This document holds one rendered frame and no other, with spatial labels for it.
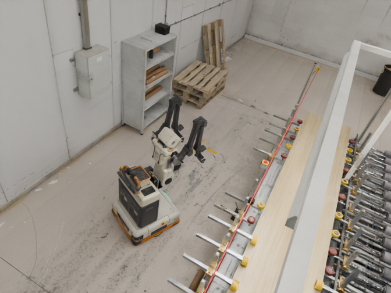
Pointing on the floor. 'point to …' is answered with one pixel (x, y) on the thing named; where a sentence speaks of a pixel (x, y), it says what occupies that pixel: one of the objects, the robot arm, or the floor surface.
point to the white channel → (299, 277)
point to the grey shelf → (133, 72)
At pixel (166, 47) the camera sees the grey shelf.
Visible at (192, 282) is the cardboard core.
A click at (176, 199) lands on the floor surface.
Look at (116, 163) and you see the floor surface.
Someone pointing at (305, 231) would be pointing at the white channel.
